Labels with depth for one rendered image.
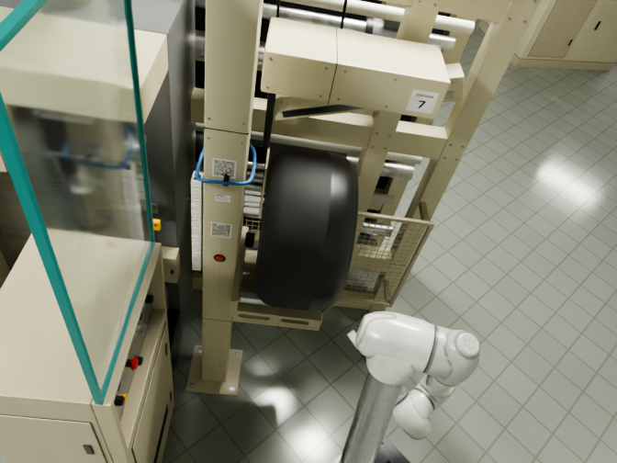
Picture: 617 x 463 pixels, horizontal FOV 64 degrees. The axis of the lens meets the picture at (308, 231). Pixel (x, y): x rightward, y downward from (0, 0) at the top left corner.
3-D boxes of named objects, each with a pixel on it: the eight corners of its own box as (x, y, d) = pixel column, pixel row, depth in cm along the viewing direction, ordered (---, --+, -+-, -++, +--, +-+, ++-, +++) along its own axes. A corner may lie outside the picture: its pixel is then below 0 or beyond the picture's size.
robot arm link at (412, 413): (382, 409, 181) (406, 386, 187) (408, 445, 180) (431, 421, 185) (395, 409, 172) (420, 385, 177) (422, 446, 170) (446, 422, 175)
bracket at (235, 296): (229, 315, 196) (229, 301, 189) (241, 240, 223) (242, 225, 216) (237, 316, 196) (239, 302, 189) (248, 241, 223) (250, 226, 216)
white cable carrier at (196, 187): (192, 269, 196) (190, 180, 161) (194, 260, 199) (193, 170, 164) (203, 271, 196) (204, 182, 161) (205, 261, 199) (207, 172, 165)
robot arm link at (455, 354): (469, 352, 142) (423, 338, 144) (493, 326, 128) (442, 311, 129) (465, 396, 135) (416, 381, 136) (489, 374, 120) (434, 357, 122)
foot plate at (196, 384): (185, 390, 259) (185, 389, 258) (195, 345, 277) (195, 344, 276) (236, 396, 262) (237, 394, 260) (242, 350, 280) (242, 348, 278)
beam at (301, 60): (259, 93, 164) (263, 50, 153) (266, 55, 181) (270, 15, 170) (435, 121, 170) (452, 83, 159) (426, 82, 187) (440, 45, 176)
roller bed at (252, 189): (217, 211, 225) (219, 162, 204) (222, 189, 235) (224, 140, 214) (260, 218, 227) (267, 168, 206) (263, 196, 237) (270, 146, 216)
